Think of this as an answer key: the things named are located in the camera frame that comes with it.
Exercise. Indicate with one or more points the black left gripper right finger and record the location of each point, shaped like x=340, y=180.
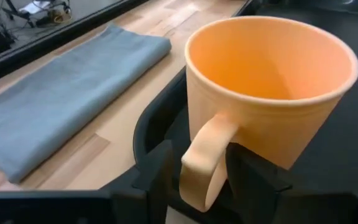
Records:
x=256, y=193

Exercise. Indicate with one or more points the black aluminium table frame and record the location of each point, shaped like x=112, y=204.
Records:
x=42, y=43

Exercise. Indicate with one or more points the black floor stand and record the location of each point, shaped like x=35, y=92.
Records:
x=20, y=14

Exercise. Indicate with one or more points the black serving tray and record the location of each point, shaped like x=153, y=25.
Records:
x=337, y=140

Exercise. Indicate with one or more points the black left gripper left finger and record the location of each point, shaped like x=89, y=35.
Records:
x=154, y=186

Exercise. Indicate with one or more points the blue-grey cloth napkin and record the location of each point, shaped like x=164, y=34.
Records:
x=73, y=93

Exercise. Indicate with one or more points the beige ceramic mug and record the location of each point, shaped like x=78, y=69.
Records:
x=259, y=133

